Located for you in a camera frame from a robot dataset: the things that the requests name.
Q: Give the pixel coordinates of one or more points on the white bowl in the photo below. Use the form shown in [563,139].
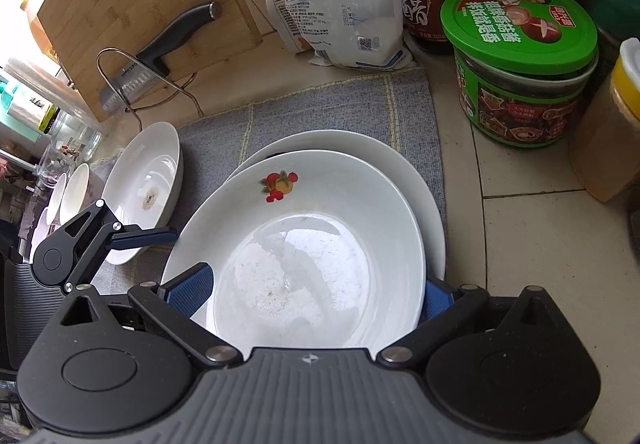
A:
[83,187]
[41,232]
[56,199]

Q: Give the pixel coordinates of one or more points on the white plate with stain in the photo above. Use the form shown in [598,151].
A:
[144,185]

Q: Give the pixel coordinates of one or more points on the bamboo cutting board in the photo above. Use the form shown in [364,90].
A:
[92,37]

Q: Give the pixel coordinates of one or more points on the black handled kitchen knife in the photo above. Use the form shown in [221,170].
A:
[176,34]

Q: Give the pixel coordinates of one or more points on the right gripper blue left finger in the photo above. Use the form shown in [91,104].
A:
[190,290]

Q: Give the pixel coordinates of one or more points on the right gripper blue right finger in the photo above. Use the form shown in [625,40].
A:
[438,297]

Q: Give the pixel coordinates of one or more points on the glass jar green lid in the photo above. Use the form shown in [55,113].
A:
[74,138]

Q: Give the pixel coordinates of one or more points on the glass mug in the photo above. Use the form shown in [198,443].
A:
[53,164]

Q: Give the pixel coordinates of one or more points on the green lidded sauce tub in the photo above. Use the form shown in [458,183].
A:
[522,65]

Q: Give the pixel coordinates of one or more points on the green cap jar behind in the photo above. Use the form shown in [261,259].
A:
[616,21]

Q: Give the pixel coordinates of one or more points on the yellow lid spice jar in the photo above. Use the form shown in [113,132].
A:
[604,149]

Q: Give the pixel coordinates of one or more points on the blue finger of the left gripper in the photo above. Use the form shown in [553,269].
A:
[131,237]

